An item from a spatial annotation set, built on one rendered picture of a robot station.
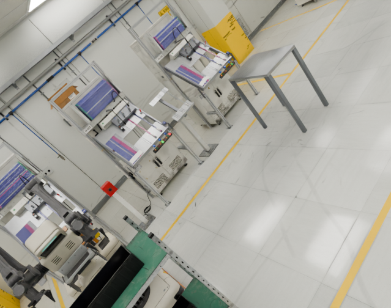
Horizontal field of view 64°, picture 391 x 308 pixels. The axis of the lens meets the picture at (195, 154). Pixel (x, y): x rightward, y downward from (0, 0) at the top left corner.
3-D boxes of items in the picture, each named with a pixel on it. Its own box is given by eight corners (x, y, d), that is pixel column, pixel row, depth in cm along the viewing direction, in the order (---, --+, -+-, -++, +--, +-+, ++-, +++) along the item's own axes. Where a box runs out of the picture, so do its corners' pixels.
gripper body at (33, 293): (43, 292, 174) (33, 283, 174) (29, 308, 171) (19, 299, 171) (46, 290, 180) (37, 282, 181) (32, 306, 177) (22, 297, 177)
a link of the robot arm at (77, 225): (74, 210, 193) (64, 222, 190) (71, 208, 182) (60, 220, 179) (90, 222, 193) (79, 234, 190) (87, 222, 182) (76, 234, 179)
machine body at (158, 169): (190, 162, 464) (163, 132, 439) (160, 198, 442) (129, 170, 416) (170, 159, 520) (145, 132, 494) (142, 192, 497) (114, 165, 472)
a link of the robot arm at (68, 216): (39, 178, 208) (26, 191, 205) (34, 175, 203) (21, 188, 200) (82, 215, 193) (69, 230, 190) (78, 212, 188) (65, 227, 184)
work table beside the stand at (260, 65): (305, 132, 336) (266, 74, 303) (264, 128, 398) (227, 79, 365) (328, 104, 346) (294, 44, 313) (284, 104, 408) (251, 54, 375)
